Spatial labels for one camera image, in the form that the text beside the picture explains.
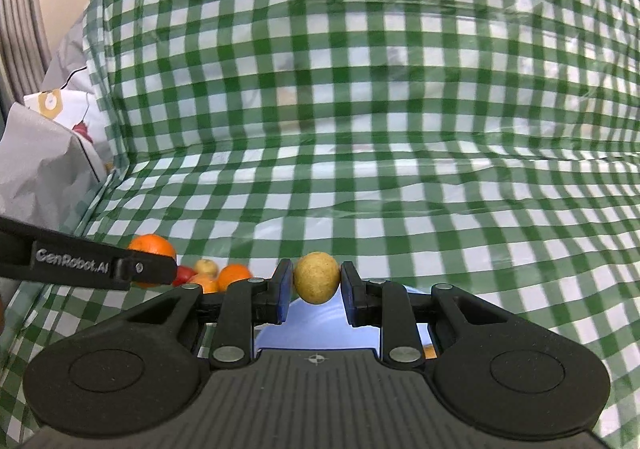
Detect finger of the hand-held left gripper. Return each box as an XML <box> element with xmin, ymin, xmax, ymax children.
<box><xmin>0</xmin><ymin>214</ymin><xmax>179</xmax><ymax>291</ymax></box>

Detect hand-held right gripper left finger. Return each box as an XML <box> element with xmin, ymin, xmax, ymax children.
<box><xmin>126</xmin><ymin>258</ymin><xmax>294</xmax><ymax>370</ymax></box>

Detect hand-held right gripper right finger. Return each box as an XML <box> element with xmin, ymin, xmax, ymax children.
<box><xmin>340</xmin><ymin>260</ymin><xmax>507</xmax><ymax>370</ymax></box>

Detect yellow-brown round fruit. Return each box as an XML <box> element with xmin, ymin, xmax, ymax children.
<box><xmin>293</xmin><ymin>251</ymin><xmax>341</xmax><ymax>305</ymax></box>

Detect light blue plate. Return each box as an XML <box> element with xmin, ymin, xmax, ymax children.
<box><xmin>195</xmin><ymin>296</ymin><xmax>441</xmax><ymax>363</ymax></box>

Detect large orange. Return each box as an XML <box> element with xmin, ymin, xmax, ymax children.
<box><xmin>126</xmin><ymin>234</ymin><xmax>178</xmax><ymax>289</ymax></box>

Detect white printed bag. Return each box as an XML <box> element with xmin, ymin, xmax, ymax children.
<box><xmin>22</xmin><ymin>88</ymin><xmax>118</xmax><ymax>175</ymax></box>

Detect green checkered tablecloth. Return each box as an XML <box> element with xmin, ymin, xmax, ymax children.
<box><xmin>0</xmin><ymin>0</ymin><xmax>640</xmax><ymax>449</ymax></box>

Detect pale grey plastic sheet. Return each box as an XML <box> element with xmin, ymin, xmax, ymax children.
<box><xmin>42</xmin><ymin>0</ymin><xmax>107</xmax><ymax>96</ymax></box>

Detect grey ribbed curtain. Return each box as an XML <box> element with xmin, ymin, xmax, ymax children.
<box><xmin>0</xmin><ymin>0</ymin><xmax>53</xmax><ymax>102</ymax></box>

